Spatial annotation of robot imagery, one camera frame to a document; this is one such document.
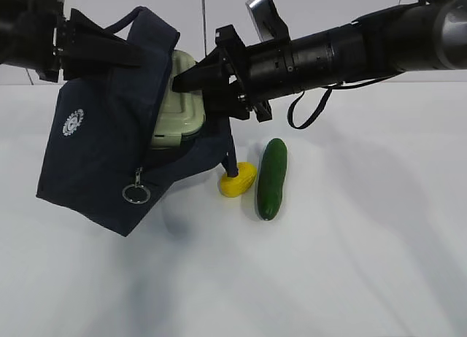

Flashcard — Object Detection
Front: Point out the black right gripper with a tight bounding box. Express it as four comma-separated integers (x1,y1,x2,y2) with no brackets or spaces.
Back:
172,25,332,122

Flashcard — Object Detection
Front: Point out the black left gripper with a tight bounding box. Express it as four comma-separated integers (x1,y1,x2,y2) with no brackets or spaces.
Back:
34,8,142,82

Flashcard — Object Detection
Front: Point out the green lidded glass container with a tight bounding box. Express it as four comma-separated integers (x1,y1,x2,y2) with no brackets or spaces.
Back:
150,50,205,150

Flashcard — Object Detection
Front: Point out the yellow lemon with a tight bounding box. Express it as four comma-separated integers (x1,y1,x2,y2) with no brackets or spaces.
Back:
220,162,257,198

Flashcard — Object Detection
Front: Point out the green cucumber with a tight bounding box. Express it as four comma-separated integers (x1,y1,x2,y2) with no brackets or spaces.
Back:
256,138,287,221

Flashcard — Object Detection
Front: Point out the navy blue lunch bag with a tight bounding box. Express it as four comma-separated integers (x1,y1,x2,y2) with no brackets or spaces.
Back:
36,7,238,236

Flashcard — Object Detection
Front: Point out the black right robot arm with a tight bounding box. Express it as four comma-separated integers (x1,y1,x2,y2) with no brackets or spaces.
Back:
172,0,466,122

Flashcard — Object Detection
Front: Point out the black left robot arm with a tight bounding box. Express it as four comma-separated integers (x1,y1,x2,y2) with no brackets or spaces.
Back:
1,0,143,82

